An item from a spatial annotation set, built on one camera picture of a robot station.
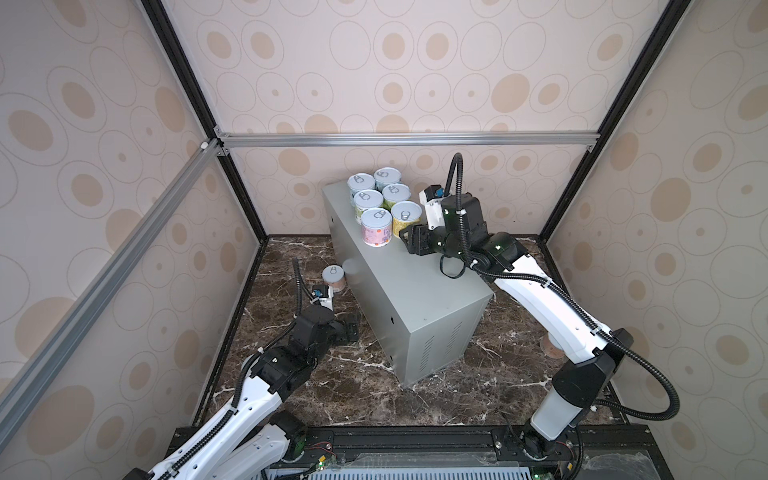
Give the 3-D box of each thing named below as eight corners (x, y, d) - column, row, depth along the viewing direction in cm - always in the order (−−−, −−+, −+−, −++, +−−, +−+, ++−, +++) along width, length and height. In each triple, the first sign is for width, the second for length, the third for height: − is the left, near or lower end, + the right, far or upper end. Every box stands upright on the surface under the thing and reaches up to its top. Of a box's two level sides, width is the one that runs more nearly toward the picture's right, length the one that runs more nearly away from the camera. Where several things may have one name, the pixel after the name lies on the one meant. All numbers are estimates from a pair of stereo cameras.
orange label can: (323, 292, 104) (320, 283, 100) (326, 273, 110) (323, 264, 106) (345, 292, 104) (343, 283, 100) (347, 273, 110) (346, 264, 106)
